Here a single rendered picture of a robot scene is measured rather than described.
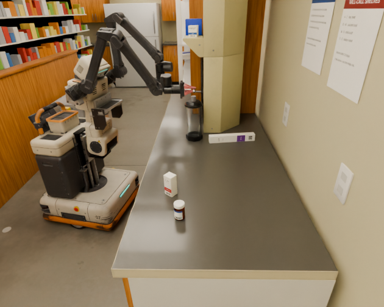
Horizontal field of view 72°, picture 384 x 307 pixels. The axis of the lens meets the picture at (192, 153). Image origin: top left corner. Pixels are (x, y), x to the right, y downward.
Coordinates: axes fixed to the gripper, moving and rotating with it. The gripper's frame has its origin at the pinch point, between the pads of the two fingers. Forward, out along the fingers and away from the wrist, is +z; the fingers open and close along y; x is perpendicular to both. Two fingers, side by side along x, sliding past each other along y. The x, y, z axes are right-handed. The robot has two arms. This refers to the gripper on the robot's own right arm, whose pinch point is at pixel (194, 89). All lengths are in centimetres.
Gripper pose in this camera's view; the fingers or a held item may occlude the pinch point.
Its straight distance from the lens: 175.6
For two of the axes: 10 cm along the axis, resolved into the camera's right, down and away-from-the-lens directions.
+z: 10.0, 0.0, -0.3
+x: 0.3, -4.7, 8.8
